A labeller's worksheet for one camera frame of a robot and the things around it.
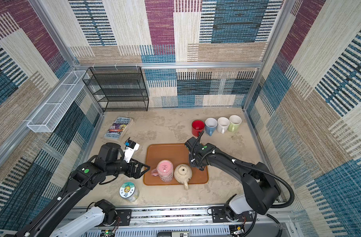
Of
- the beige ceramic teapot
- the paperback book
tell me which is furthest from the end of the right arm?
the paperback book

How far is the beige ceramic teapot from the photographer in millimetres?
795

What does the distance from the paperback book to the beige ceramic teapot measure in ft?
1.57

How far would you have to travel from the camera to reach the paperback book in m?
1.04

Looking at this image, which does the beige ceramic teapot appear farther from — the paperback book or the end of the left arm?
the paperback book
